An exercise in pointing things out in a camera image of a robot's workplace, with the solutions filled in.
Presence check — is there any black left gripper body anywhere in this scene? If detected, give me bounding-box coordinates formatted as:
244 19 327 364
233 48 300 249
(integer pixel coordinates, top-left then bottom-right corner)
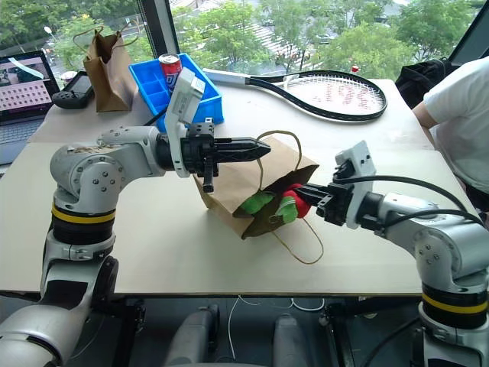
178 121 222 193

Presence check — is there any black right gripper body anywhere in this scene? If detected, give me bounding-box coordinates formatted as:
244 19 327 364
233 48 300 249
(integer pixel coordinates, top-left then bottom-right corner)
314 181 355 228

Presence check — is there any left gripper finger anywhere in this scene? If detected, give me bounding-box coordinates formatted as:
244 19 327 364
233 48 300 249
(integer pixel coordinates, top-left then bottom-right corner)
213 136 272 151
215 148 272 164

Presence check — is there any red strawberry plush toy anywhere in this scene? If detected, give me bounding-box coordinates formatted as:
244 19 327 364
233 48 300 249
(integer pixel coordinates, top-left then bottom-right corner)
272 183 313 225

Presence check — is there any brown paper bag lying open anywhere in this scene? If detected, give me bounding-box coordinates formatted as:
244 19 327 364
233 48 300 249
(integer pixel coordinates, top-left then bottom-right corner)
193 131 325 266

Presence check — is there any green plush toy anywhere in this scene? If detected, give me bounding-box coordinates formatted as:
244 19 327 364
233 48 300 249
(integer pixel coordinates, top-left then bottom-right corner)
238 190 277 216

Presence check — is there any brown paper bag standing upright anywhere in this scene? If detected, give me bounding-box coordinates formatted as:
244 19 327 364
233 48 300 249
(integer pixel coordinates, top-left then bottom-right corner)
72 25 141 113

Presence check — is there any red soda can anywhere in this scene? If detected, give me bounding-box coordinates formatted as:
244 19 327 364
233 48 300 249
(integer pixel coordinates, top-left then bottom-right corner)
157 53 183 95

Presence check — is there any blue plastic compartment bin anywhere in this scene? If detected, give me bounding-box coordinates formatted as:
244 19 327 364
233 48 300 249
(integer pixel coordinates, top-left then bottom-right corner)
128 53 225 126

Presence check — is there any black tennis racket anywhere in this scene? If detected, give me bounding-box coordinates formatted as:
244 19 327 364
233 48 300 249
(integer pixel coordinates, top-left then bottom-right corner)
202 67 389 124

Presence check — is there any black handheld controller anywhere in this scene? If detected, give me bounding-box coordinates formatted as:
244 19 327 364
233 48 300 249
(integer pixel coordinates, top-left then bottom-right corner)
51 70 95 110

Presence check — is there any black backpack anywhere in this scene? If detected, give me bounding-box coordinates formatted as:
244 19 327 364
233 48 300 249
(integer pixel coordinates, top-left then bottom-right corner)
394 57 460 111

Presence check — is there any person in white shirt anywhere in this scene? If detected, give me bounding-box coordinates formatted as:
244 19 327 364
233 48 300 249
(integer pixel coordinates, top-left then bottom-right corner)
411 56 489 213

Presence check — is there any open laptop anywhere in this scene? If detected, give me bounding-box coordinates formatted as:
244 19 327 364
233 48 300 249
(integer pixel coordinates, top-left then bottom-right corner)
0 49 59 166

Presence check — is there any grey rounded shape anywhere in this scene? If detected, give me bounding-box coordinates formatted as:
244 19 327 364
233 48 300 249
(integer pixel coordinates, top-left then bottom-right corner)
167 304 222 367

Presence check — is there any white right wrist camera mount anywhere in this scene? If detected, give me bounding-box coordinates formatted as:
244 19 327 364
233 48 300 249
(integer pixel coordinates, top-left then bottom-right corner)
335 140 377 231

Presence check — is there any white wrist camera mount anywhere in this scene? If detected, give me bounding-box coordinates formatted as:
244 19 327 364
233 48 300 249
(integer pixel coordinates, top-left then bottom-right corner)
164 67 207 179
335 140 377 231

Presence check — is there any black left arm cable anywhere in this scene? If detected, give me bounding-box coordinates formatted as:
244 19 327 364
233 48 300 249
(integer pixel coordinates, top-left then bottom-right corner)
142 112 170 128

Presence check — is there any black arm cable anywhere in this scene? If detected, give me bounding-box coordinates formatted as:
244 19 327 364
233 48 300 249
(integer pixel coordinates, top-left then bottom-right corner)
142 112 170 128
332 167 487 232

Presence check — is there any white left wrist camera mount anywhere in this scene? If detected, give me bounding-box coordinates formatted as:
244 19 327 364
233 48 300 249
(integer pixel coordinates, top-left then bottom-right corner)
164 67 207 179

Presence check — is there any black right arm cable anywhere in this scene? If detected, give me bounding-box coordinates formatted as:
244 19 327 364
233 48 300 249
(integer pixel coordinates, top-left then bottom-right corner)
332 167 487 232

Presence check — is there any black table frame leg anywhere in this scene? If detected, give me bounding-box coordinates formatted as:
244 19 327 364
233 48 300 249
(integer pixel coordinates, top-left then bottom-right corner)
319 300 383 367
72 296 147 367

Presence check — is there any dark window frame post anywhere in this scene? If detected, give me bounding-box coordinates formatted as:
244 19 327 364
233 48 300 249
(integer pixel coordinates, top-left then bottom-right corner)
445 0 489 67
138 0 181 64

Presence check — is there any white cable under table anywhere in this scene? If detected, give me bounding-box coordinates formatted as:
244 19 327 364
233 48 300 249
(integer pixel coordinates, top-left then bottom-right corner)
227 295 326 361

